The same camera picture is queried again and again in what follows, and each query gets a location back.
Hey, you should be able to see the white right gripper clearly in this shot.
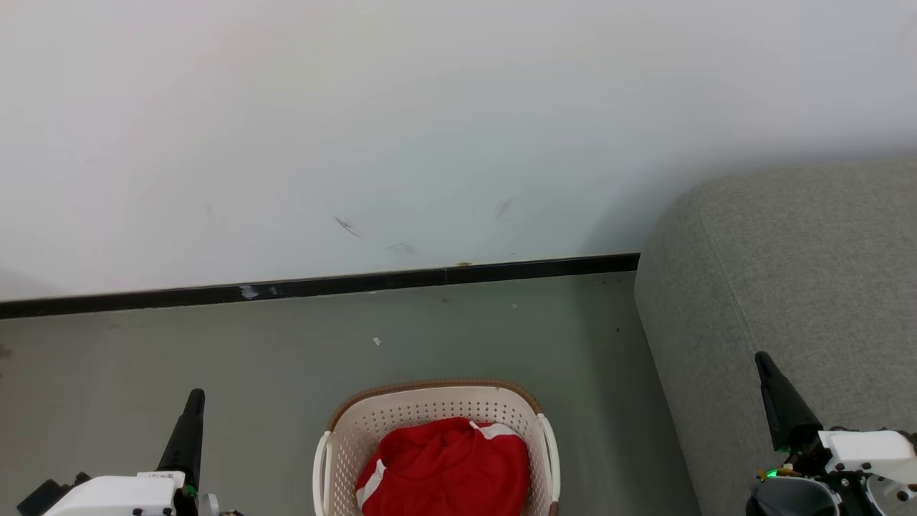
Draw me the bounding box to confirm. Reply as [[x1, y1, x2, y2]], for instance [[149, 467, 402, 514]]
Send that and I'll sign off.
[[754, 351, 917, 502]]

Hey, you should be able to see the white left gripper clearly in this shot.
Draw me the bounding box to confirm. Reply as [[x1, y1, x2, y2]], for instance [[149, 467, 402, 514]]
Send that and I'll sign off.
[[43, 388, 206, 516]]

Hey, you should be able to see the red garment with white trim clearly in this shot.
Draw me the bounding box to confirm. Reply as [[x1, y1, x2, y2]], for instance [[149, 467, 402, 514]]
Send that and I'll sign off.
[[356, 418, 532, 516]]

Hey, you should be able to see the grey fabric sofa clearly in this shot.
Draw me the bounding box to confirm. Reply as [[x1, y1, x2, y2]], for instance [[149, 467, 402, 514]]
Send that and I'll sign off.
[[634, 159, 917, 516]]

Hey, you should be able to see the cream perforated plastic laundry basket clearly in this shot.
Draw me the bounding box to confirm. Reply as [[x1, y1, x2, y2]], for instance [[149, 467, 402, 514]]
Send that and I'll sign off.
[[312, 378, 561, 516]]

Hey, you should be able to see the black wall baseboard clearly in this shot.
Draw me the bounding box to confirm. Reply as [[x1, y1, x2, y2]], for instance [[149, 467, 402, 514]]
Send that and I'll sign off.
[[0, 252, 640, 320]]

